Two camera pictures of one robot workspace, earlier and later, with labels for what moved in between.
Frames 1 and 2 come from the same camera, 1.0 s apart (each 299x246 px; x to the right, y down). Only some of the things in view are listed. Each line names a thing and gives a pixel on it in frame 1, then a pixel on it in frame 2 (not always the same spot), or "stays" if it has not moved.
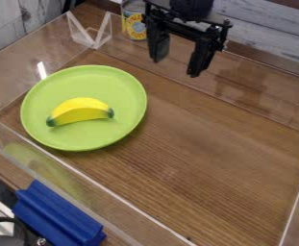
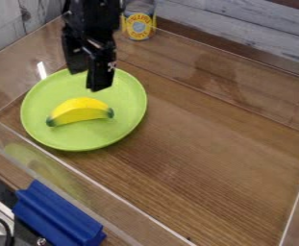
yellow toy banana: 79,109 stays
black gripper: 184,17 → 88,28
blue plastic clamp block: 53,219 stays
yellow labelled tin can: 132,10 stays
